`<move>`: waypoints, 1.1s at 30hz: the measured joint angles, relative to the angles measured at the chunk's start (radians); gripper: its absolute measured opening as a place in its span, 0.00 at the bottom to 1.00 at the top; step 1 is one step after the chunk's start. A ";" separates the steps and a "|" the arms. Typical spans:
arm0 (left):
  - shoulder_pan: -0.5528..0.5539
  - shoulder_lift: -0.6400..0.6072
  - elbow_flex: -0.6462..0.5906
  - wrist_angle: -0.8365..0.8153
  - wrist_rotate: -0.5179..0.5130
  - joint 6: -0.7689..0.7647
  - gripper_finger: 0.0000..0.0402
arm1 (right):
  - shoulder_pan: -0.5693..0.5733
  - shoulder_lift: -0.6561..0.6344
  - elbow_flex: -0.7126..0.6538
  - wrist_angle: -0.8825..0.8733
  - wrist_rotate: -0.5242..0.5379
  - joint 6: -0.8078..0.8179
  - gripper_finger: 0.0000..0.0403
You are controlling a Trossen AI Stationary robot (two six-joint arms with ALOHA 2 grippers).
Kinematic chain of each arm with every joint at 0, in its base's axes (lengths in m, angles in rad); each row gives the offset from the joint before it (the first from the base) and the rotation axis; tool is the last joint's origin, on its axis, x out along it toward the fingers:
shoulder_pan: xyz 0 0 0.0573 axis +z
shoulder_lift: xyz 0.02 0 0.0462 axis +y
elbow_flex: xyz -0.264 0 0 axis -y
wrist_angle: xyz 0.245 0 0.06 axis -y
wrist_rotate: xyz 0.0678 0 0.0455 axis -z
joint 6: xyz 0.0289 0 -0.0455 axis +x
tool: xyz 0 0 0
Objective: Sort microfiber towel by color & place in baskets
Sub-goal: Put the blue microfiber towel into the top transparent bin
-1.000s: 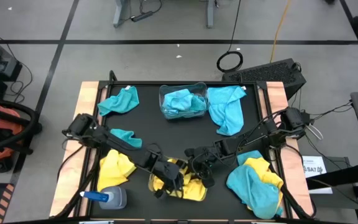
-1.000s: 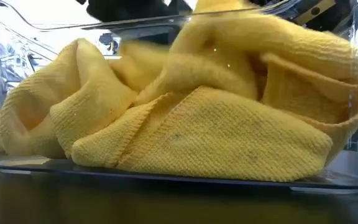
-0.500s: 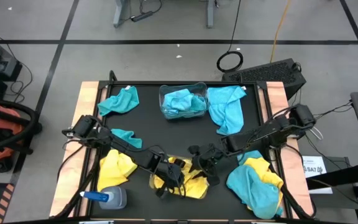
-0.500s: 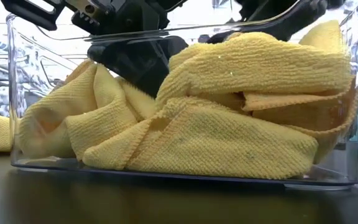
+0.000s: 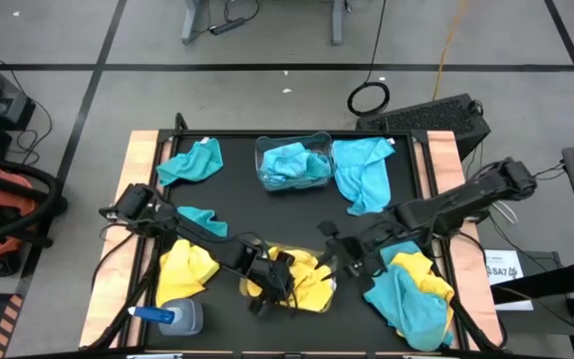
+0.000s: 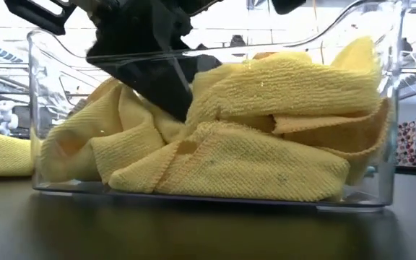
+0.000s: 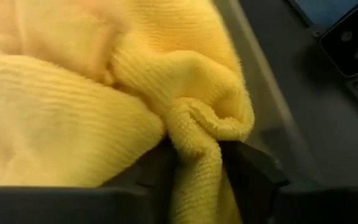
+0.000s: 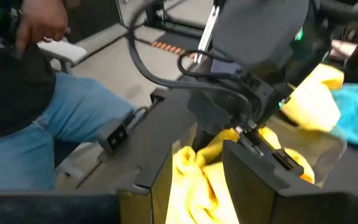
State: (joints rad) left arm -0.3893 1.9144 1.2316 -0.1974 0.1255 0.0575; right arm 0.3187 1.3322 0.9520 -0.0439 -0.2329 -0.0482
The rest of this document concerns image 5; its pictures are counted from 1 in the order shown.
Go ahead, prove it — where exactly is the grey desk leg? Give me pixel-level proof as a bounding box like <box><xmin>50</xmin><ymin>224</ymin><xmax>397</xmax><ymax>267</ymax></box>
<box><xmin>180</xmin><ymin>0</ymin><xmax>207</xmax><ymax>46</ymax></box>
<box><xmin>330</xmin><ymin>0</ymin><xmax>346</xmax><ymax>47</ymax></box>

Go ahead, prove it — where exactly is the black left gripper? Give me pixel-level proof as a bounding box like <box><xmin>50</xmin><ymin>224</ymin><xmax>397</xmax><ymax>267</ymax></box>
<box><xmin>248</xmin><ymin>248</ymin><xmax>299</xmax><ymax>319</ymax></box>

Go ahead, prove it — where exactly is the white paper sheet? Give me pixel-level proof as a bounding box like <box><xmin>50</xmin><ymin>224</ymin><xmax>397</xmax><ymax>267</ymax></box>
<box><xmin>483</xmin><ymin>248</ymin><xmax>535</xmax><ymax>313</ymax></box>

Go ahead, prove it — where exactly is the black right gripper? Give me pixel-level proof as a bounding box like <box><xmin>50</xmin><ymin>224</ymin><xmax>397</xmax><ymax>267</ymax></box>
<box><xmin>315</xmin><ymin>219</ymin><xmax>391</xmax><ymax>279</ymax></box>

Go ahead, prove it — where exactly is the bottom-right cloth pile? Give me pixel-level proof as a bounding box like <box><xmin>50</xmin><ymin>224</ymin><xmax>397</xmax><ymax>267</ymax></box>
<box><xmin>362</xmin><ymin>266</ymin><xmax>456</xmax><ymax>353</ymax></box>

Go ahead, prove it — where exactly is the clear plastic basket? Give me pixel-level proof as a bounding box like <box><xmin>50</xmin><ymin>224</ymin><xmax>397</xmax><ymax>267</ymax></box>
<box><xmin>254</xmin><ymin>131</ymin><xmax>336</xmax><ymax>194</ymax></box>
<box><xmin>238</xmin><ymin>242</ymin><xmax>341</xmax><ymax>315</ymax></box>

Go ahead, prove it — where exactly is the black perforated computer tower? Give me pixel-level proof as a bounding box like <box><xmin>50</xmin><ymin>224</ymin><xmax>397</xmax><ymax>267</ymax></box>
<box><xmin>355</xmin><ymin>93</ymin><xmax>492</xmax><ymax>157</ymax></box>

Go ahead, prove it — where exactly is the teal microfiber towel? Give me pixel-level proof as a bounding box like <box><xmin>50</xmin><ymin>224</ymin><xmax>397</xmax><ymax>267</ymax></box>
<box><xmin>299</xmin><ymin>148</ymin><xmax>334</xmax><ymax>177</ymax></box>
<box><xmin>175</xmin><ymin>204</ymin><xmax>230</xmax><ymax>238</ymax></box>
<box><xmin>155</xmin><ymin>138</ymin><xmax>225</xmax><ymax>187</ymax></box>

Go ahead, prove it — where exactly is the black power strip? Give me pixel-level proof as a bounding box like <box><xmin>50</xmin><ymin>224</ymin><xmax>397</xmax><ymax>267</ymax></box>
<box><xmin>209</xmin><ymin>17</ymin><xmax>247</xmax><ymax>37</ymax></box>

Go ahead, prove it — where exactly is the coiled black cable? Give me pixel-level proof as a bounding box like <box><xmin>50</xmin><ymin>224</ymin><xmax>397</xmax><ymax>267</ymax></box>
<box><xmin>346</xmin><ymin>0</ymin><xmax>392</xmax><ymax>119</ymax></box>

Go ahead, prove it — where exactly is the yellow cable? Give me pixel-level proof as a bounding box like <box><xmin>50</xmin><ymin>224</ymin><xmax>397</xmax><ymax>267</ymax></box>
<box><xmin>432</xmin><ymin>0</ymin><xmax>468</xmax><ymax>103</ymax></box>

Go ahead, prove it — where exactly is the grey spray bottle blue nozzle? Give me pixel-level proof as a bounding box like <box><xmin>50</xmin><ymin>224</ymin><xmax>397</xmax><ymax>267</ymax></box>
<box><xmin>127</xmin><ymin>297</ymin><xmax>204</xmax><ymax>336</ymax></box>

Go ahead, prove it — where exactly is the black desk frame beam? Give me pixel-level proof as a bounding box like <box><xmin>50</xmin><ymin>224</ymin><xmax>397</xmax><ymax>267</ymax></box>
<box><xmin>490</xmin><ymin>258</ymin><xmax>574</xmax><ymax>359</ymax></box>

